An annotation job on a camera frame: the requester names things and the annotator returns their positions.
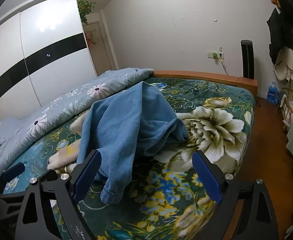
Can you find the wooden door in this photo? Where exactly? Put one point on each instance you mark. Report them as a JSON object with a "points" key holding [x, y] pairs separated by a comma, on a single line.
{"points": [[99, 55]]}

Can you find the white hanging hat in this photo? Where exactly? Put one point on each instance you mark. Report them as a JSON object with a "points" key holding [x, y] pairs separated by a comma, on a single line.
{"points": [[284, 65]]}

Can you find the green floral blanket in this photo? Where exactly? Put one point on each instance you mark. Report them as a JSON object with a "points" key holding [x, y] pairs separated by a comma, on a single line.
{"points": [[161, 192]]}

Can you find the light blue floral quilt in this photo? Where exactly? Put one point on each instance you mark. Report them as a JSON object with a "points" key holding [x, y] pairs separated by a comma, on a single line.
{"points": [[49, 110]]}

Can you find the black hanging jacket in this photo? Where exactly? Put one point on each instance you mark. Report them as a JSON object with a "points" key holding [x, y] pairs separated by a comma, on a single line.
{"points": [[279, 35]]}

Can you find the white black-striped wardrobe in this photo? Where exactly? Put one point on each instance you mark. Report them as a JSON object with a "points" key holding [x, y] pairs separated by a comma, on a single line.
{"points": [[49, 30]]}

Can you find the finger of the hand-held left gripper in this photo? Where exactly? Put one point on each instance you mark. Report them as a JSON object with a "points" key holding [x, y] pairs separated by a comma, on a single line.
{"points": [[14, 171]]}

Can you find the blue fleece pants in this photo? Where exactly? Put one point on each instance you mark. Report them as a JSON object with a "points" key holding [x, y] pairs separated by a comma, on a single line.
{"points": [[126, 120]]}

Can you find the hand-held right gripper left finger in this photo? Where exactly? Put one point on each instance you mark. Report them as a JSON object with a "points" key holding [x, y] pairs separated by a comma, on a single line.
{"points": [[86, 175]]}

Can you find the red hanging ornament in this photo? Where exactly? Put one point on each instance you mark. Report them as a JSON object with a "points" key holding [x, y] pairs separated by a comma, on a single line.
{"points": [[91, 37]]}

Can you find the white wall socket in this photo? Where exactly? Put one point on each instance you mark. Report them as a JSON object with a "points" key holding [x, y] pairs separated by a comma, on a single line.
{"points": [[209, 55]]}

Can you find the wooden bed frame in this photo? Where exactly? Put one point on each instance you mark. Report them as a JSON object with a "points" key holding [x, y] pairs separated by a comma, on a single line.
{"points": [[199, 74]]}

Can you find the green potted plant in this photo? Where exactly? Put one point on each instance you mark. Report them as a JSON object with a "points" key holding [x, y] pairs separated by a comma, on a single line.
{"points": [[86, 6]]}

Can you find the black tower fan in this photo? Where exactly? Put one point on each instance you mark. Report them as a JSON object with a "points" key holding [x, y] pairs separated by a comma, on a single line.
{"points": [[247, 57]]}

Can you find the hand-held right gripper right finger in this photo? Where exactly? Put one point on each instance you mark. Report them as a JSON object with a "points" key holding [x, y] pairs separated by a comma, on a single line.
{"points": [[207, 177]]}

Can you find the cream fleece garment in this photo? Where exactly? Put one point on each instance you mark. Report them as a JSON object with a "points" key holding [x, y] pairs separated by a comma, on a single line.
{"points": [[61, 158]]}

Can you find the blue detergent bottle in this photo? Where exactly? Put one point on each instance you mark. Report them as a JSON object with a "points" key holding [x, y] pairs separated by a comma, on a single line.
{"points": [[272, 95]]}

